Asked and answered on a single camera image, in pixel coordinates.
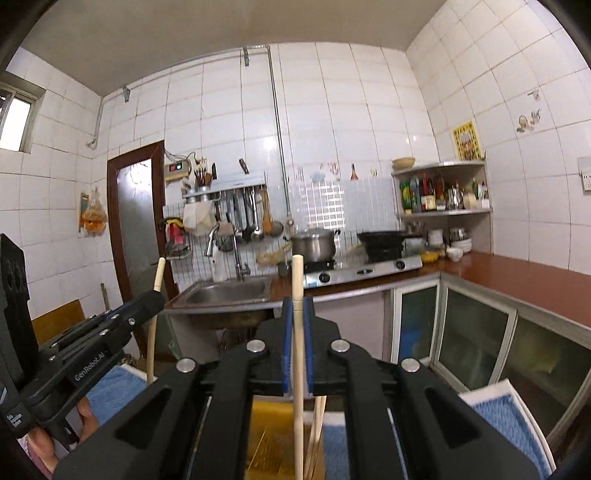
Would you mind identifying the metal wall utensil rack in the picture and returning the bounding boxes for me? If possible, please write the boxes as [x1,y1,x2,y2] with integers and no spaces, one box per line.
[182,178,269,204]

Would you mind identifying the black ladle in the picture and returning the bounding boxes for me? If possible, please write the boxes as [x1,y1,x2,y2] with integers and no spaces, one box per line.
[240,189,256,243]

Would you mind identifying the steel gas stove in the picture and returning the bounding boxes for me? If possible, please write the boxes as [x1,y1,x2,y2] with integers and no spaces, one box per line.
[302,254,423,289]

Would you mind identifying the black wok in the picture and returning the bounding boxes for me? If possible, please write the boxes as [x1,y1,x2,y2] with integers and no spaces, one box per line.
[356,230,423,251]

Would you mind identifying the white detergent bottle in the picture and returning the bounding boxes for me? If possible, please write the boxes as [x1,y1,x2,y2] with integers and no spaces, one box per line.
[211,249,229,283]

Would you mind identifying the narrow glass cabinet door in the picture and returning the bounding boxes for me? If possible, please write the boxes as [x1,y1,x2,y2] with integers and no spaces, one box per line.
[392,281,441,365]

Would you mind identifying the white hanging cloth bag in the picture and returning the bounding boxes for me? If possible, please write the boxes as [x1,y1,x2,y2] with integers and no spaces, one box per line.
[182,200,215,237]

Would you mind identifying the window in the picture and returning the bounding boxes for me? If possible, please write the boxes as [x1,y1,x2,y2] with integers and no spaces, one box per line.
[0,80,47,155]

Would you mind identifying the blue woven mat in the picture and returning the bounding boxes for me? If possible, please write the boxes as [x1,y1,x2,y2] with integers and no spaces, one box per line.
[85,364,553,480]

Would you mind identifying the yellow wall poster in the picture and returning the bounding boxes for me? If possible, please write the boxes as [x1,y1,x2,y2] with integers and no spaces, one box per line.
[451,121,483,161]

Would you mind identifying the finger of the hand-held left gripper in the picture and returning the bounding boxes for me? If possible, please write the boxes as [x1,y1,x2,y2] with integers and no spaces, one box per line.
[39,306,129,355]
[99,290,167,358]

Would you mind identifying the cartoon wall sticker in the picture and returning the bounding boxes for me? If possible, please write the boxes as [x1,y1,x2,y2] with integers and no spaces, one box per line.
[516,108,542,134]

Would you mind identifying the stainless steel pot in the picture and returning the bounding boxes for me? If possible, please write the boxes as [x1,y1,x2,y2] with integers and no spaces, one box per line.
[288,227,341,264]

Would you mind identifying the white corner shelf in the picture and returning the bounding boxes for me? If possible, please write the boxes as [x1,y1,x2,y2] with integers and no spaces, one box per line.
[391,160,493,254]

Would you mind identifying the dark sauce bottle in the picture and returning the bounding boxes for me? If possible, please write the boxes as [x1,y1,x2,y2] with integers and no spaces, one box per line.
[419,172,437,212]

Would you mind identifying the orange hanging bag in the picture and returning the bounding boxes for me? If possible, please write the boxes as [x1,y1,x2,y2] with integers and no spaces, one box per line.
[78,188,109,238]

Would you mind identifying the wooden cutting board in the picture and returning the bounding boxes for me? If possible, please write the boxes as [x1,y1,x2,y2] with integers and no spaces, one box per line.
[31,299,86,347]

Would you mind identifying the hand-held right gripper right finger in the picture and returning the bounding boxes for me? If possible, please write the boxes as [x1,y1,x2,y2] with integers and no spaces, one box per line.
[304,299,539,480]

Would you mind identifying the metal water pipe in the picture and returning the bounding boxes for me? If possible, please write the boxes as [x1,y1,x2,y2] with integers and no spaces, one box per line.
[88,44,296,236]

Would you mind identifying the checkered backsplash sheet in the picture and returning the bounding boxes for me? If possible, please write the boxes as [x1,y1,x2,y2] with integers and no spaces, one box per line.
[284,175,400,236]

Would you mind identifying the metal faucet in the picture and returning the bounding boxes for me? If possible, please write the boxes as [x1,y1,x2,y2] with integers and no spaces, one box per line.
[204,222,252,282]

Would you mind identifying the stack of metal bowls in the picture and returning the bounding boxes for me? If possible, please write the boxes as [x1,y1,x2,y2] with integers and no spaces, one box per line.
[448,226,472,254]

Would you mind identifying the person's left hand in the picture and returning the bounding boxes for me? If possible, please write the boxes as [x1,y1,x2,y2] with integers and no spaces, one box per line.
[17,396,101,478]

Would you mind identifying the wide glass cabinet door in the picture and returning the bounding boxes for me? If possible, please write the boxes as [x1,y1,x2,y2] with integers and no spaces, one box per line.
[505,314,591,444]
[436,286,518,393]

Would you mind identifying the wooden spatula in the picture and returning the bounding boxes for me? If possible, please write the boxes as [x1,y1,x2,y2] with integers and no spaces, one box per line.
[261,187,274,236]

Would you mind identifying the yellow hose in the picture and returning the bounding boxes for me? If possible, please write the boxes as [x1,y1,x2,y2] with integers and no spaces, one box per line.
[255,244,294,267]

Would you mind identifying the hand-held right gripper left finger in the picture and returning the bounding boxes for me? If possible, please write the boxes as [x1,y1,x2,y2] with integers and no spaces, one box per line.
[53,298,293,480]

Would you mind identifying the yellow plastic utensil holder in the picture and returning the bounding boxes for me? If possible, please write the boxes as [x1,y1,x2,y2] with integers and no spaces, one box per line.
[247,398,326,480]

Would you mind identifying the wire rack with rags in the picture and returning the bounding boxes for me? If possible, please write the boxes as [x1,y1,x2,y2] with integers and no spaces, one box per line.
[161,217,192,259]

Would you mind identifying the white tray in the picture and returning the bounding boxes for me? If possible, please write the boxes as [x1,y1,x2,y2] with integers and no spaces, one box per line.
[459,378,561,467]

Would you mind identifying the metal cup with chopsticks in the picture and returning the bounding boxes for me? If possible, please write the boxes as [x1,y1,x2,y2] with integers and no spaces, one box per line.
[191,161,218,193]

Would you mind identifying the brown framed glass door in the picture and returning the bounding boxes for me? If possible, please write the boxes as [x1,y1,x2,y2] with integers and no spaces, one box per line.
[107,141,178,361]

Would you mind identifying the stainless steel sink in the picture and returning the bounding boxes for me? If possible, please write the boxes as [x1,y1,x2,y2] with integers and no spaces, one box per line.
[165,276,273,330]

